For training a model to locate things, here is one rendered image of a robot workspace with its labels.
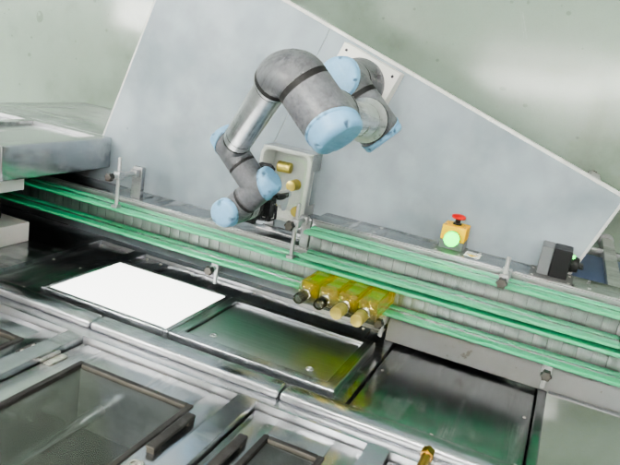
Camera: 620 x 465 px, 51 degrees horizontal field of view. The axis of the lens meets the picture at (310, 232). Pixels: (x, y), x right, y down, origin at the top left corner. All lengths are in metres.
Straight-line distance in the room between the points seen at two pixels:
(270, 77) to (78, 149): 1.12
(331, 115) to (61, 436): 0.83
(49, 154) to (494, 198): 1.39
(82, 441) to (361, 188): 1.10
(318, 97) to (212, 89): 0.96
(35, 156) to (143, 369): 0.86
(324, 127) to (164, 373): 0.73
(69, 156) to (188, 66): 0.50
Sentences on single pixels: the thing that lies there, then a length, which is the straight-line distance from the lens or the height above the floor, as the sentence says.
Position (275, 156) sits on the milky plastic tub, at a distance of 2.09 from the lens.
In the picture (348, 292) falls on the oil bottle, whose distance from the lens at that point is 1.75.
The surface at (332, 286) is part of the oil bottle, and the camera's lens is 1.78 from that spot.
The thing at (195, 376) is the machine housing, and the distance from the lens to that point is 1.60.
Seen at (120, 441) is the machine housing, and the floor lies 1.71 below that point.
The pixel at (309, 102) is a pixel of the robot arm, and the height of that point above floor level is 1.45.
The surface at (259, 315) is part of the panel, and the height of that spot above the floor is 1.04.
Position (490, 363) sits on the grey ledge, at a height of 0.88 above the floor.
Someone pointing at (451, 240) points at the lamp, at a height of 0.85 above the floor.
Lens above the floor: 2.65
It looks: 65 degrees down
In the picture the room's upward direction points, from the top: 115 degrees counter-clockwise
